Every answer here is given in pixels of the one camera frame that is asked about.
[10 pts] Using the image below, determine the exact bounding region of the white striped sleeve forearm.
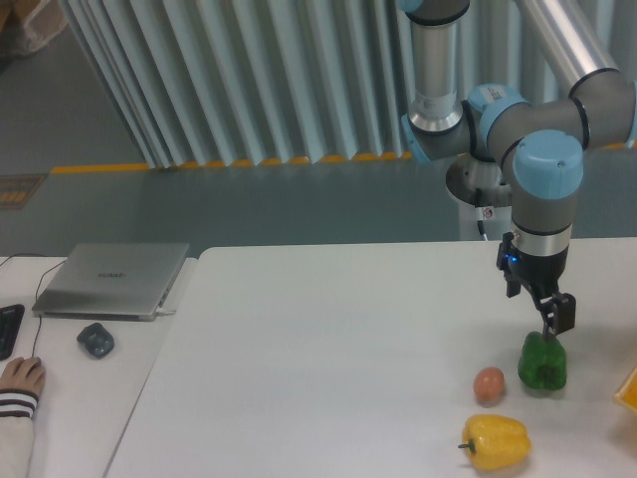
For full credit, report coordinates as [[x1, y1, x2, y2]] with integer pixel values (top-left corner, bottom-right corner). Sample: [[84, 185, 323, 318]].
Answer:
[[1, 388, 39, 478]]

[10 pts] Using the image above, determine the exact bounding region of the black mouse cable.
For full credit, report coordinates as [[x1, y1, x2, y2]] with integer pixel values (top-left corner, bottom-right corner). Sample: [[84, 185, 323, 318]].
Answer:
[[0, 252, 69, 360]]

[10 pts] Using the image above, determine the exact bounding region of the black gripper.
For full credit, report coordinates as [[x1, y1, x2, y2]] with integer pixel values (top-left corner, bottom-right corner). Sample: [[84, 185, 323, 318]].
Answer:
[[496, 232, 576, 341]]

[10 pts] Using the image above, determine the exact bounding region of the cardboard box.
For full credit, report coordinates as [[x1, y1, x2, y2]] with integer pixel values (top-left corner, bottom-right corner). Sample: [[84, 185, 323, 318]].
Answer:
[[1, 0, 68, 59]]

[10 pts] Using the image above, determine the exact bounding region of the black earbuds case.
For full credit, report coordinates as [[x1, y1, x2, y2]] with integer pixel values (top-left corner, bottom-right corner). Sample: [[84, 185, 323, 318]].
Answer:
[[77, 323, 115, 359]]

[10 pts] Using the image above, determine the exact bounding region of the grey folding partition screen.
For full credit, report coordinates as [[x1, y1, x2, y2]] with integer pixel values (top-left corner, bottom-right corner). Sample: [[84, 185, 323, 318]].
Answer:
[[57, 0, 637, 170]]

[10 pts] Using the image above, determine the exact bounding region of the silver closed laptop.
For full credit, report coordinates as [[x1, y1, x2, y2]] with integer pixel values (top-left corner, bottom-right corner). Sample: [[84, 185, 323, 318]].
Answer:
[[32, 243, 189, 322]]

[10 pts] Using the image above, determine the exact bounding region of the green bell pepper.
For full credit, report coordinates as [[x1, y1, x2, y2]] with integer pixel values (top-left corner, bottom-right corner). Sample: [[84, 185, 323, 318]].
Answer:
[[518, 332, 567, 391]]

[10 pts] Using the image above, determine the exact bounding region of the yellow bell pepper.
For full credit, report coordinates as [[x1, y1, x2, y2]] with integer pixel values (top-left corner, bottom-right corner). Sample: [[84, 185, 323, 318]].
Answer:
[[458, 414, 531, 471]]

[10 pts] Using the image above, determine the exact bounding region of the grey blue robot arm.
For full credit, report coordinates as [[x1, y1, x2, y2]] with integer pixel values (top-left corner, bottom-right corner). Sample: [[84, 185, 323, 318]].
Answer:
[[399, 1, 636, 339]]

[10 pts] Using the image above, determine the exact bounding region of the person's hand on mouse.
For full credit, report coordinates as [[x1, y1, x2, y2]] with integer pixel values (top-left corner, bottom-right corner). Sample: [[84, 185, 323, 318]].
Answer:
[[0, 357, 46, 398]]

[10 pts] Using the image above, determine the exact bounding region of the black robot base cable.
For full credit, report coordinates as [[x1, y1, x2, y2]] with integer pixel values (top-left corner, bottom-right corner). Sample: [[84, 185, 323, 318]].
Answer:
[[473, 186, 489, 243]]

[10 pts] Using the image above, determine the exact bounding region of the brown egg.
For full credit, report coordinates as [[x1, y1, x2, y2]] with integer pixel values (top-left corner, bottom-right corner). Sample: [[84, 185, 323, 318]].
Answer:
[[473, 366, 506, 402]]

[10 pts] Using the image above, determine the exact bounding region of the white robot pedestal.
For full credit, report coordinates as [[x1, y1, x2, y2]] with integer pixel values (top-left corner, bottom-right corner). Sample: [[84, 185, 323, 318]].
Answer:
[[457, 201, 512, 241]]

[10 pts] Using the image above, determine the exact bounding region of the black keyboard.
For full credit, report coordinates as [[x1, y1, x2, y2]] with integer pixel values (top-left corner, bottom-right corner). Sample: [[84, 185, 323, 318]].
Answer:
[[0, 304, 25, 360]]

